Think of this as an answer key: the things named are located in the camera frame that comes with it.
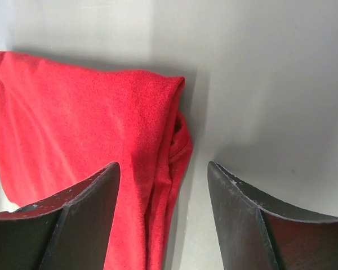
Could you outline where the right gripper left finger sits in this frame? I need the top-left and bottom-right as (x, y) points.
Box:
(0, 162), (120, 269)

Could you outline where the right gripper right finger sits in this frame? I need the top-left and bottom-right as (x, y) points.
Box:
(207, 161), (338, 269)

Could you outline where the red t shirt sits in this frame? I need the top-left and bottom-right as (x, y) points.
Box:
(0, 51), (193, 269)

